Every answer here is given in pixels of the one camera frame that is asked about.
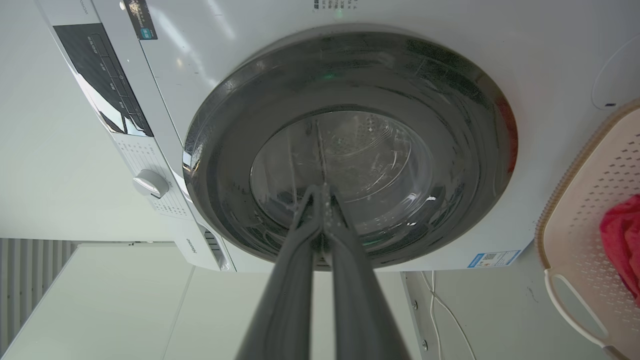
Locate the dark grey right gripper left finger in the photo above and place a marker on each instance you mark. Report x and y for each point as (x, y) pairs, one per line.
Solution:
(285, 295)

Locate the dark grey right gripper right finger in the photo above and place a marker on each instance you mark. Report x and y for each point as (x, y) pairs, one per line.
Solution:
(355, 300)

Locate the beige perforated laundry basket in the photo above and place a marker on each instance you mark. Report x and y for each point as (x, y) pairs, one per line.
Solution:
(595, 210)

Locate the blue energy label sticker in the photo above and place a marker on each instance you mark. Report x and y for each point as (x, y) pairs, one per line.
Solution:
(493, 259)

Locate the round dark washing machine door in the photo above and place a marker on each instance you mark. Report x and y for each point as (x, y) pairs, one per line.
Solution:
(350, 145)

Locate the white cabinet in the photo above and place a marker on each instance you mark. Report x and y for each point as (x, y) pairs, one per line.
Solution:
(115, 305)

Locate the silver washing machine dial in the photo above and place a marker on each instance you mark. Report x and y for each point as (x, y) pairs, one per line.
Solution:
(150, 183)

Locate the white front-load washing machine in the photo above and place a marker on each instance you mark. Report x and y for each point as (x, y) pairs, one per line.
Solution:
(200, 75)

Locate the red garment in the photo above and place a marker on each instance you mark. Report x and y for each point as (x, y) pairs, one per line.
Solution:
(622, 240)

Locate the black label sticker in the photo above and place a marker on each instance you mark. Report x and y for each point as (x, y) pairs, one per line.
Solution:
(141, 19)

